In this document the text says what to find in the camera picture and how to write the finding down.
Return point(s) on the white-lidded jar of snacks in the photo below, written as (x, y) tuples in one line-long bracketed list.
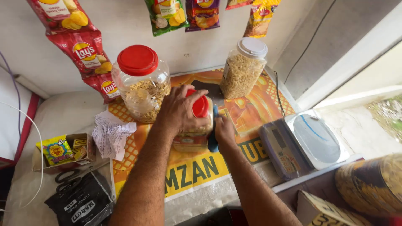
[(241, 72)]

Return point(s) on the small red-lidded plastic jar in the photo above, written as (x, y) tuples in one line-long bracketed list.
[(202, 108)]

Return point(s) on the white board with red edge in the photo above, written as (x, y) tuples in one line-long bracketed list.
[(26, 125)]

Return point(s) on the white cloth cover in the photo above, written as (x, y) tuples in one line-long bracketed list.
[(62, 113)]

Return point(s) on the purple chips packet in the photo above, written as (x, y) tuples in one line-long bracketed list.
[(202, 14)]

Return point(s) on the yellow-green candy packet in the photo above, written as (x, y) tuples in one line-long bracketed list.
[(56, 150)]

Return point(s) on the small open cardboard box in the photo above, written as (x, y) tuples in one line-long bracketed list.
[(84, 157)]

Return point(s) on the white window frame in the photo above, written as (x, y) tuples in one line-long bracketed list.
[(355, 59)]

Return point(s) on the person's left hand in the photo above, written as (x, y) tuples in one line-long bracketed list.
[(176, 113)]

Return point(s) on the red chips packet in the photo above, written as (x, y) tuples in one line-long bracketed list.
[(105, 88), (84, 53), (62, 15)]

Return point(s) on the round printed tin drum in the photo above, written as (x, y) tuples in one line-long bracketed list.
[(370, 185)]

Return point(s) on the yellow chips packet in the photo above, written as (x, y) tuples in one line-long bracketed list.
[(259, 18)]

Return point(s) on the person's left fingers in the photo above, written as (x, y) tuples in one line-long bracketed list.
[(191, 92)]

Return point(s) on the person's right fingers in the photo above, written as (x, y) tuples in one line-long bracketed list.
[(221, 125)]

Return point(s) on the crumpled white paper receipt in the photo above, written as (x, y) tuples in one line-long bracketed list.
[(111, 136)]

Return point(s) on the black pack of plastic bags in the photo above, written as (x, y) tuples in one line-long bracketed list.
[(81, 204)]

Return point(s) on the green chips packet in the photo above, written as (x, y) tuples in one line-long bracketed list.
[(166, 15)]

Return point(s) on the printed cardboard carton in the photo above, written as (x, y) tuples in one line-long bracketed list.
[(320, 210)]

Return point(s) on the blue cleaning cloth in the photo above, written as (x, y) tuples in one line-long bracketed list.
[(213, 142)]

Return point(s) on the small yellow boxes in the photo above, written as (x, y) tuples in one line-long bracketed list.
[(80, 147)]

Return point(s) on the digital weighing scale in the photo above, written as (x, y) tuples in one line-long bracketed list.
[(314, 138)]

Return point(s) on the orange printed banner mat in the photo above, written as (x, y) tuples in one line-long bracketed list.
[(257, 106)]

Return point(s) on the large red-lidded clear jar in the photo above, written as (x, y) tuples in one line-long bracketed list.
[(138, 62)]

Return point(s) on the red snack packet edge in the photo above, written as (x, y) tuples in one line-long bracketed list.
[(237, 3)]

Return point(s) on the person's right hand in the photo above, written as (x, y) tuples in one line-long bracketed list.
[(226, 133)]

